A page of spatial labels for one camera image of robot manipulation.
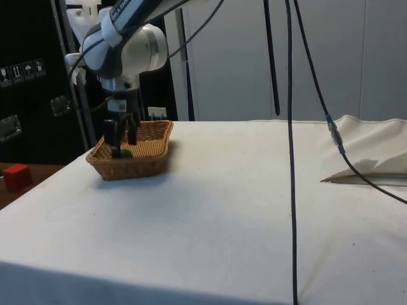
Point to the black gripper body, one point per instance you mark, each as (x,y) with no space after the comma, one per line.
(130,97)

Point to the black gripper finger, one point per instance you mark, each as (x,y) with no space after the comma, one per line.
(132,135)
(110,131)

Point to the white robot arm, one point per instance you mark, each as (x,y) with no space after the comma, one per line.
(133,47)

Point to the green ball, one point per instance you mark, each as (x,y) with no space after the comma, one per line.
(126,154)

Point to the brown wicker basket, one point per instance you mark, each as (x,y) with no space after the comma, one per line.
(133,168)

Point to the red cube block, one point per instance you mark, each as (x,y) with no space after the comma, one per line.
(17,178)

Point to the pale locker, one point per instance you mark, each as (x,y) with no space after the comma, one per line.
(229,63)
(384,57)

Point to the black cabinet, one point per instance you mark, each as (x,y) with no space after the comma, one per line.
(28,38)

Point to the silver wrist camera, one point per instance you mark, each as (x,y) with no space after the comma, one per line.
(116,84)

